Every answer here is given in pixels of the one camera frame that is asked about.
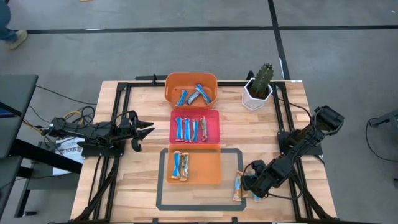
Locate blue granola bar red ends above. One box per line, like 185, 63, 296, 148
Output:
190, 119, 200, 144
182, 117, 192, 144
175, 116, 184, 142

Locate black desk crossbar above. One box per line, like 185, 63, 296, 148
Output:
9, 138, 83, 174

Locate red green granola bar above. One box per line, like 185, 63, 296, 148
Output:
199, 116, 208, 142

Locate clear mat with black border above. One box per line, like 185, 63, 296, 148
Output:
155, 147, 248, 212

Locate person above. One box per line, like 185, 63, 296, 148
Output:
0, 0, 28, 50

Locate green orange granola bar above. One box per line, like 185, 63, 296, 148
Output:
179, 152, 190, 182

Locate pink translucent plastic tray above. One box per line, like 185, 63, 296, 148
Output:
169, 109, 221, 145

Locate white printed box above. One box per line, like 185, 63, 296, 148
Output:
52, 136, 85, 175

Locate orange plastic basket with handles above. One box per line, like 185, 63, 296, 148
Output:
164, 72, 219, 110

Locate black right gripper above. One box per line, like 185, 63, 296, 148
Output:
241, 159, 282, 198

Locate yellow cable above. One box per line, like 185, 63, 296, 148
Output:
62, 110, 82, 122

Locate thin black floor cable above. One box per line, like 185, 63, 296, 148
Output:
35, 85, 98, 106

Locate green cactus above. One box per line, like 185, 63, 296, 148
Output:
249, 63, 275, 100

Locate grey chair base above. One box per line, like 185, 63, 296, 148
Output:
366, 108, 398, 128

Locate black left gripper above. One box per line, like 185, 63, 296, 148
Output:
123, 110, 155, 153

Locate orange translucent plastic tray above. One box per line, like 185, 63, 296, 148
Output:
166, 144, 223, 185

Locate black aluminium table frame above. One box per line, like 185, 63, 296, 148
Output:
72, 80, 340, 223

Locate dark grey desk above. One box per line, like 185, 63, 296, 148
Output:
0, 73, 40, 220

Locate white hexagonal plant pot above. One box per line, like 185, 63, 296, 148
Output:
241, 77, 274, 112

